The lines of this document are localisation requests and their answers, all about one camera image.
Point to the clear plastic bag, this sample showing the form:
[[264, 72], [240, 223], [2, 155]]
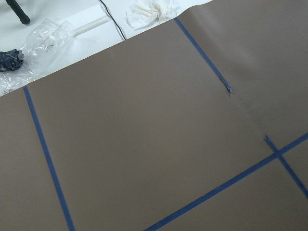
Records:
[[42, 46]]

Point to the white crumpled cloth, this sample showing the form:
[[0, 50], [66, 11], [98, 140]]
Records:
[[144, 13]]

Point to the black tripod leg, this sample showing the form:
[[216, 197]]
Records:
[[24, 19]]

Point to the white plastic tube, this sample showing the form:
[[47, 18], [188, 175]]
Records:
[[89, 26]]

